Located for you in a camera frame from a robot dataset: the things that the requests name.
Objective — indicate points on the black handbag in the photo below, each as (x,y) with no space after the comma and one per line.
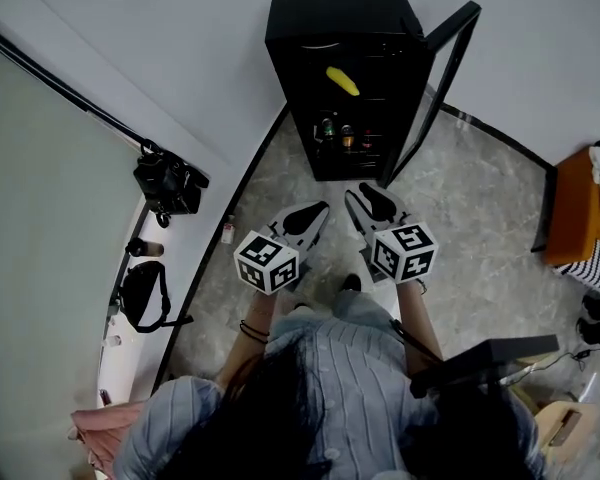
(172,183)

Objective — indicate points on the wooden stool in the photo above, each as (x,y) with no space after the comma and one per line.
(565,428)

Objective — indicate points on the orange bottle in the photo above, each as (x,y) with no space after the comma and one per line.
(347,135)

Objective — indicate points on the yellow corn cob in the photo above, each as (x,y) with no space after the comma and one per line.
(342,80)

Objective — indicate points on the black waist bag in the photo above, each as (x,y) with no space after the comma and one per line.
(142,295)

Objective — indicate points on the small clear bottle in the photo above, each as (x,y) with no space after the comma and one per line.
(112,341)

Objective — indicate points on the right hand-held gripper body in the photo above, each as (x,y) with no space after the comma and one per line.
(405,253)

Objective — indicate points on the person's right black shoe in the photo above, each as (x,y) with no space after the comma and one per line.
(352,283)

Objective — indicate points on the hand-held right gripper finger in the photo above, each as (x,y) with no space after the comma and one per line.
(361,220)
(382,203)

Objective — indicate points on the small red item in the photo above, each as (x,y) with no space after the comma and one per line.
(105,397)

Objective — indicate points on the person's left black shoe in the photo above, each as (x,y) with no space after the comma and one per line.
(304,306)

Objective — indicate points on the white window ledge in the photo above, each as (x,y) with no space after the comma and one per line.
(120,368)

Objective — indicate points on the black mini fridge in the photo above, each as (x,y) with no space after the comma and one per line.
(340,18)

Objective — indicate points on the person's black shoe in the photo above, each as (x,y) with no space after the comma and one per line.
(352,283)
(304,306)

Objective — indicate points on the small red label bottle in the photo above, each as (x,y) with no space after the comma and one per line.
(228,232)

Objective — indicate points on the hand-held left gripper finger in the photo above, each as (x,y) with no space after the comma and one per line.
(317,233)
(300,220)

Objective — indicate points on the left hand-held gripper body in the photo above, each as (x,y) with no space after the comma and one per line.
(267,263)

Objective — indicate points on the person's left forearm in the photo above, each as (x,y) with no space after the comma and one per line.
(247,353)

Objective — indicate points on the person's right forearm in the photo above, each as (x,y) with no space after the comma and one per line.
(420,323)

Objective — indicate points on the black wall rail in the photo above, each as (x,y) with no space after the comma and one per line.
(65,85)

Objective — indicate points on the person's blue striped shirt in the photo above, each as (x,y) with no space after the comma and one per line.
(345,383)

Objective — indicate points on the pink cloth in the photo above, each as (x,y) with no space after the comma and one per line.
(100,433)

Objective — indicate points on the black head mount bar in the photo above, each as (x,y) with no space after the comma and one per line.
(490,360)

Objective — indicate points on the dark tumbler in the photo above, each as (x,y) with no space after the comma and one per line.
(142,248)

